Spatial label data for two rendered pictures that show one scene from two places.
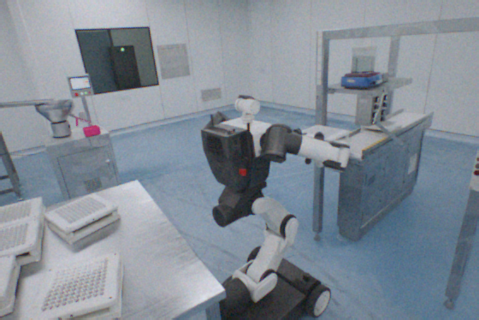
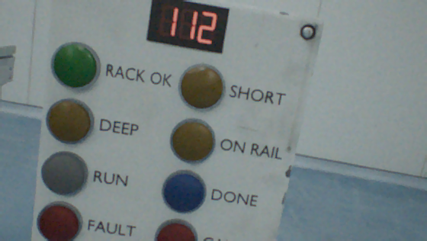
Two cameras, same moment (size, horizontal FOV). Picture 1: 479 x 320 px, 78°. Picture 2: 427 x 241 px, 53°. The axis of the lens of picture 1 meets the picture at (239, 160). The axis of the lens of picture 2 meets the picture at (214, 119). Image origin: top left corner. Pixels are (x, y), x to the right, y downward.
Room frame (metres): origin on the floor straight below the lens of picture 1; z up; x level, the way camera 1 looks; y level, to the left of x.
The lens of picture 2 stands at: (1.06, -0.99, 1.09)
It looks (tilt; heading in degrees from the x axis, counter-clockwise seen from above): 12 degrees down; 306
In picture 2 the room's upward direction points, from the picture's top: 10 degrees clockwise
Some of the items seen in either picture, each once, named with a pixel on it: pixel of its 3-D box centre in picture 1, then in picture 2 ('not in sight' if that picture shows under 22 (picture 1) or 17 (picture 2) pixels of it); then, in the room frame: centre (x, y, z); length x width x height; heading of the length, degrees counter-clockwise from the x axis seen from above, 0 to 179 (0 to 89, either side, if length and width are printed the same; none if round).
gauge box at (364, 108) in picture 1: (371, 107); not in sight; (1.95, -0.91, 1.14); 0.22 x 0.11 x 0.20; 130
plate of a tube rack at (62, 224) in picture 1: (81, 211); not in sight; (1.25, 0.77, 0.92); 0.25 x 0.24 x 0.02; 49
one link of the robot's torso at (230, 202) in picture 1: (239, 201); not in sight; (1.35, 0.02, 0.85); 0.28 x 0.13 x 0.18; 129
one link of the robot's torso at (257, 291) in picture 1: (255, 279); not in sight; (1.39, -0.04, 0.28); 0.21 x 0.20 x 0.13; 129
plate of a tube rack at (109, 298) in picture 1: (79, 285); not in sight; (0.76, 0.55, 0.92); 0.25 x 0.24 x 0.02; 16
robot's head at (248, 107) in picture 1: (247, 108); not in sight; (1.40, -0.06, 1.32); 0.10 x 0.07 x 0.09; 39
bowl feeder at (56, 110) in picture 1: (64, 118); not in sight; (3.34, 1.93, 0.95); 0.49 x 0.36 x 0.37; 125
